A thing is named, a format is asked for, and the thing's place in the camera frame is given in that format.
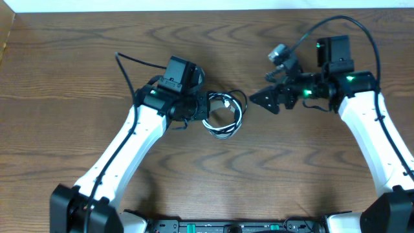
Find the white cable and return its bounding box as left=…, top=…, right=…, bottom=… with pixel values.
left=202, top=92, right=244, bottom=140

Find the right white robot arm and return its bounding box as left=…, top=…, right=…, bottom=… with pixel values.
left=250, top=36, right=413, bottom=232

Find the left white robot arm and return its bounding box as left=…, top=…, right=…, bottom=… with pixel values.
left=49, top=56, right=210, bottom=232

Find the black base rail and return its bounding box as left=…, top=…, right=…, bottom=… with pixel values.
left=119, top=210, right=363, bottom=233

